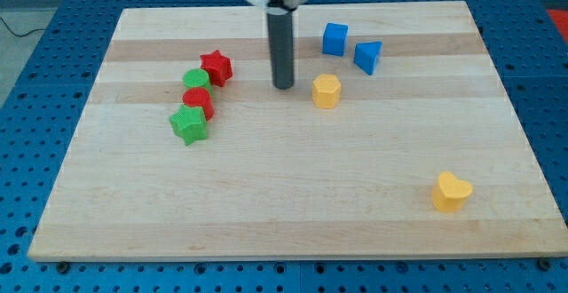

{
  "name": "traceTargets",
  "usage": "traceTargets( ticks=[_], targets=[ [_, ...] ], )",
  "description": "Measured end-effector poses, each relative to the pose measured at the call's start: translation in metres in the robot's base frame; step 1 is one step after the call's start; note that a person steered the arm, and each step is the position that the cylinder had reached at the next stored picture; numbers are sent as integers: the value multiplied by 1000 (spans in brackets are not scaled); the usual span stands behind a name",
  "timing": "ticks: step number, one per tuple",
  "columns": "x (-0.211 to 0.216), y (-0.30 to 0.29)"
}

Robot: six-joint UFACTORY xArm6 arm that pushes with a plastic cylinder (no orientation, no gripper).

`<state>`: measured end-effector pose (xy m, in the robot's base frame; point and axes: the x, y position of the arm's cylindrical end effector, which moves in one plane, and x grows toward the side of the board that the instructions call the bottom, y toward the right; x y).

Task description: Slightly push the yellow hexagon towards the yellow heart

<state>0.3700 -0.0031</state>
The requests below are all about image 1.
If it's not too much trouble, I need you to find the green cylinder block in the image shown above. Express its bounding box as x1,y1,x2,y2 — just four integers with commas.
182,68,211,91

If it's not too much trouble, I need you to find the red cylinder block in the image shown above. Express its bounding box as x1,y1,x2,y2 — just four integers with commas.
182,87,215,121

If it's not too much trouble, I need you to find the red star block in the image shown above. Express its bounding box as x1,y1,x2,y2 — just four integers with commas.
200,50,233,87

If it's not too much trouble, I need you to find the green star block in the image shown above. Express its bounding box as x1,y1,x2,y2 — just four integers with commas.
169,105,208,146

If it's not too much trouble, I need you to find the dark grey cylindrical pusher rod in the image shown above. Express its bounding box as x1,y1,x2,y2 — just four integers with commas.
267,12,295,90

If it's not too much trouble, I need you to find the light wooden board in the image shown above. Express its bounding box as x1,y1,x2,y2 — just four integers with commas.
28,1,567,262

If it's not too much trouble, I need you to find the blue cube block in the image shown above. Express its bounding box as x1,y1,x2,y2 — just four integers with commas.
322,23,349,57

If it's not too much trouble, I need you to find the yellow hexagon block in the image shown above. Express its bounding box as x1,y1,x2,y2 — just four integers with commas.
312,74,342,109

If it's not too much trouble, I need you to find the yellow heart block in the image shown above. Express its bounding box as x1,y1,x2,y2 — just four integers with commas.
431,171,474,213

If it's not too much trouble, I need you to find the blue triangle block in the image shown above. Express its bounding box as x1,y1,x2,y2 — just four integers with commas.
353,41,383,75

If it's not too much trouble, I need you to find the black cable on floor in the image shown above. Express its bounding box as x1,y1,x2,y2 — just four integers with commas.
0,16,48,39

